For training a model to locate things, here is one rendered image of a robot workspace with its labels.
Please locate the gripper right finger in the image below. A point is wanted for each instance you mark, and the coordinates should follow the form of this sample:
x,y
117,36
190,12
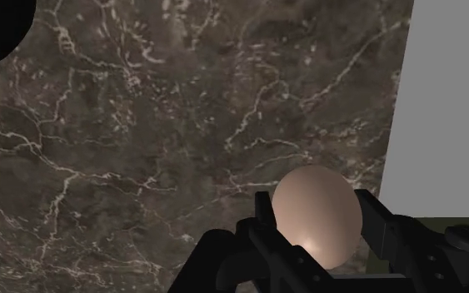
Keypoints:
x,y
412,247

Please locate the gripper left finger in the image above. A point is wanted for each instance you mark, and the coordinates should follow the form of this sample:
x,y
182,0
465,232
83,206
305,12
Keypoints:
x,y
266,251

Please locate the beige egg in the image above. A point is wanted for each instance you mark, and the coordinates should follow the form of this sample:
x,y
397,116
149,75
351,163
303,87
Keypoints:
x,y
318,215

